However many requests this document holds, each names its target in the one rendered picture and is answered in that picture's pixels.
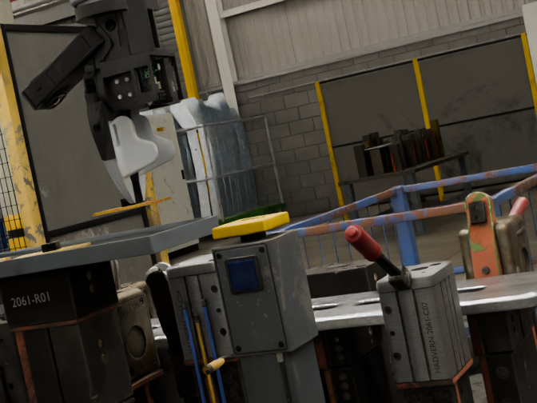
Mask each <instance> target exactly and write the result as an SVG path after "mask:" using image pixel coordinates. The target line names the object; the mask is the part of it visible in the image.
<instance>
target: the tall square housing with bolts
mask: <svg viewBox="0 0 537 403"><path fill-rule="evenodd" d="M166 274H167V278H168V283H169V290H170V293H171V298H172V302H173V308H174V313H175V317H176V320H177V328H178V331H179V335H180V339H181V346H182V350H183V354H184V358H185V359H184V365H191V366H192V369H193V376H194V380H195V384H196V387H197V395H198V398H199V402H200V403H249V398H248V394H247V390H246V386H245V379H244V375H243V371H242V367H241V360H240V357H235V358H233V359H230V360H227V361H225V363H224V364H223V365H222V366H221V367H220V368H219V369H216V370H215V371H213V372H211V373H210V374H209V375H207V374H204V373H203V371H202V368H203V367H204V366H205V365H207V364H208V363H210V362H212V361H214V360H216V359H218V358H219V357H222V356H225V355H229V354H232V353H233V350H232V346H231V342H230V338H229V331H228V327H227V323H226V319H225V311H224V308H223V304H222V300H221V293H220V289H219V285H218V280H217V274H216V270H215V265H214V261H213V255H212V253H207V254H202V255H200V256H198V257H194V258H192V259H189V260H187V261H183V262H181V263H178V264H176V265H172V266H170V267H168V268H167V269H166Z"/></svg>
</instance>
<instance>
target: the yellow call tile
mask: <svg viewBox="0 0 537 403"><path fill-rule="evenodd" d="M287 223H289V216H288V212H281V213H273V214H268V215H263V216H258V217H249V218H245V219H240V220H237V221H232V222H230V223H227V224H224V225H220V226H218V227H215V228H213V229H212V233H213V239H215V240H217V239H222V238H227V237H237V236H241V241H253V240H257V239H261V238H263V237H266V232H265V231H268V230H270V229H274V228H276V227H278V226H281V225H284V224H287Z"/></svg>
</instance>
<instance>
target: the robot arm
mask: <svg viewBox="0 0 537 403"><path fill-rule="evenodd" d="M70 5H71V6H72V7H73V8H75V10H74V13H75V17H76V21H77V23H78V24H94V25H95V26H91V25H88V26H87V27H86V28H85V29H84V30H83V31H82V32H81V33H80V34H79V35H78V36H77V37H76V38H75V39H74V40H73V41H72V42H71V43H70V44H69V45H68V46H67V47H66V48H65V49H64V50H63V51H62V52H61V53H60V54H59V55H58V56H57V57H56V58H55V59H54V60H53V61H52V62H51V63H50V64H49V65H48V66H47V67H46V68H45V69H44V70H43V71H42V72H41V73H40V74H38V75H37V77H35V78H34V79H33V80H32V81H31V82H30V84H29V85H28V86H27V87H26V88H25V89H24V90H23V91H22V96H23V97H24V98H25V100H26V101H27V102H28V103H29V105H30V106H31V107H32V108H33V110H51V109H53V108H55V107H56V106H57V105H59V104H60V103H61V102H62V101H63V100H64V98H65V97H66V95H67V94H68V93H69V92H70V91H71V90H72V89H73V88H74V87H75V86H76V85H77V84H78V83H79V82H80V81H81V80H82V79H83V84H84V89H85V90H84V93H85V95H84V96H85V99H86V106H87V115H88V120H89V127H90V130H91V133H92V135H93V139H94V141H95V143H96V146H97V149H98V152H99V154H100V156H101V159H102V160H103V161H104V163H105V166H106V169H107V170H108V172H109V175H110V176H111V178H112V179H113V181H114V183H115V184H116V186H117V188H118V189H119V190H120V192H121V193H122V195H123V196H124V197H125V199H126V200H127V201H128V203H130V204H132V203H136V198H135V196H137V195H140V197H141V201H144V200H145V174H146V173H148V172H149V171H150V170H153V169H155V168H157V167H158V166H161V165H162V164H164V163H166V162H168V161H170V160H171V159H173V157H174V155H175V153H176V149H175V146H174V144H173V142H172V141H170V140H169V139H166V138H160V137H158V136H156V135H155V134H154V133H153V129H152V126H151V123H150V120H149V119H148V118H147V117H146V116H145V115H142V114H139V110H142V109H146V108H149V109H150V110H154V109H157V108H161V107H165V106H169V103H172V102H178V101H179V100H182V99H184V94H183V90H182V87H181V79H180V75H179V72H178V68H177V60H176V56H175V53H173V52H169V51H168V49H167V48H161V43H160V39H159V35H158V31H157V24H156V20H155V16H154V11H158V10H159V5H158V1H157V0H70ZM172 66H173V68H174V72H175V76H176V80H177V87H178V90H177V88H176V85H175V81H174V76H173V70H172ZM113 118H114V120H113Z"/></svg>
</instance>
